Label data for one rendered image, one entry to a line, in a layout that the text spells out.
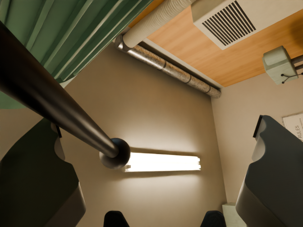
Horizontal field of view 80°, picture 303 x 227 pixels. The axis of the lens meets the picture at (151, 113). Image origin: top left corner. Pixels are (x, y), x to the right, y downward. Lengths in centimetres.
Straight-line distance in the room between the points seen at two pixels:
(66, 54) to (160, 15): 162
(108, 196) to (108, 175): 17
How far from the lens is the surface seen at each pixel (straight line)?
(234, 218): 310
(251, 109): 328
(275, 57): 223
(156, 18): 178
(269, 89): 329
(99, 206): 171
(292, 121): 310
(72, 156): 160
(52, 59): 18
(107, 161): 20
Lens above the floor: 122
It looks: 43 degrees up
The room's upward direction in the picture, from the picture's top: 111 degrees counter-clockwise
